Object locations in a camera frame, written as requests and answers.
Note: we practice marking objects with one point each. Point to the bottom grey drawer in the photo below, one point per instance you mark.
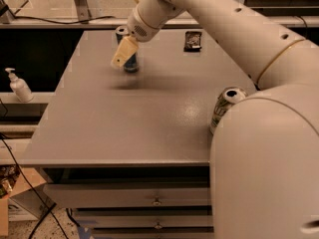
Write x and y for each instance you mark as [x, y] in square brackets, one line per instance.
[151, 233]

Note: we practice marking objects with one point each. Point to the green white 7up can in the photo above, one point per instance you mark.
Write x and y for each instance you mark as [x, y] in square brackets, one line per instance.
[227, 99]

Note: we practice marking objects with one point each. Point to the grey drawer cabinet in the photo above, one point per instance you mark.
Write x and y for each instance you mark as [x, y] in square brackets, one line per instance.
[104, 125]

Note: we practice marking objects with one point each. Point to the grey drawer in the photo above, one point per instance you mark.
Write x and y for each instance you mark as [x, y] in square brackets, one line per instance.
[131, 194]
[148, 217]
[151, 233]

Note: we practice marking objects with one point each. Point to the left grey metal bracket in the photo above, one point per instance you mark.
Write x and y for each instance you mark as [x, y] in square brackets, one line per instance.
[88, 9]

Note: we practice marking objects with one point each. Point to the white pump soap bottle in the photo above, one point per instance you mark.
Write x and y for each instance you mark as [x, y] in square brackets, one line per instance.
[19, 87]

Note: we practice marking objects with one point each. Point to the middle grey drawer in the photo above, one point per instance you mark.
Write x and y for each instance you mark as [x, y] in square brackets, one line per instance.
[148, 217]

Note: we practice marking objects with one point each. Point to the silver blue redbull can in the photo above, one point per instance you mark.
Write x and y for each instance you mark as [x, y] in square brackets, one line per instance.
[131, 65]

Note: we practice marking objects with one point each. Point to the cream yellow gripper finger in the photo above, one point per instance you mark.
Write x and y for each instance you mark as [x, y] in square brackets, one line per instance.
[128, 46]

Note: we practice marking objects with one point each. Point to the black snack packet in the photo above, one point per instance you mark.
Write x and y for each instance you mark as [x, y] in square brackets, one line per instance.
[192, 41]

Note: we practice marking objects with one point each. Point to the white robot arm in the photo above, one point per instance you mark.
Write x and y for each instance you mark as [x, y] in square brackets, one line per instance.
[264, 162]

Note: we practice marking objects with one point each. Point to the top grey drawer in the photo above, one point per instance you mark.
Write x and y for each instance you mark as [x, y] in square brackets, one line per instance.
[131, 194]

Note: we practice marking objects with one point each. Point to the cardboard box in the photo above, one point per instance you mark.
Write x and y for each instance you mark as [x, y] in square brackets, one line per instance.
[22, 203]

